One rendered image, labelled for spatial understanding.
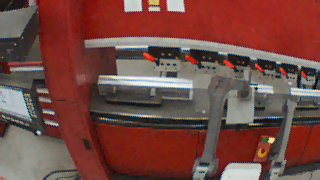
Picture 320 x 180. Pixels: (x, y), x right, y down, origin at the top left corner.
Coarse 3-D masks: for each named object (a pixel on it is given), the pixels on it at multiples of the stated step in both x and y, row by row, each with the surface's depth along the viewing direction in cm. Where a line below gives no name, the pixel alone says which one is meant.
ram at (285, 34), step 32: (96, 0) 242; (160, 0) 240; (192, 0) 237; (224, 0) 232; (256, 0) 225; (288, 0) 216; (96, 32) 261; (128, 32) 260; (160, 32) 258; (192, 32) 255; (224, 32) 251; (256, 32) 244; (288, 32) 237
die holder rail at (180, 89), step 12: (108, 84) 292; (120, 84) 291; (132, 84) 290; (144, 84) 290; (156, 84) 289; (168, 84) 289; (180, 84) 289; (168, 96) 294; (180, 96) 293; (192, 96) 294
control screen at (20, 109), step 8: (0, 88) 216; (8, 88) 213; (0, 96) 222; (8, 96) 219; (16, 96) 216; (0, 104) 229; (8, 104) 225; (16, 104) 222; (24, 104) 219; (8, 112) 232; (16, 112) 229; (24, 112) 225
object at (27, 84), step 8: (0, 80) 213; (8, 80) 213; (16, 80) 212; (24, 80) 215; (32, 80) 215; (16, 88) 210; (24, 88) 208; (32, 88) 210; (24, 96) 213; (32, 96) 211; (32, 104) 216; (40, 104) 232; (0, 112) 236; (32, 112) 222; (40, 112) 225; (16, 120) 235; (24, 120) 231; (32, 120) 228; (40, 120) 226; (40, 128) 231
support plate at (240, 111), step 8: (232, 96) 277; (232, 104) 273; (240, 104) 273; (248, 104) 272; (232, 112) 269; (240, 112) 269; (248, 112) 268; (232, 120) 266; (240, 120) 265; (248, 120) 264
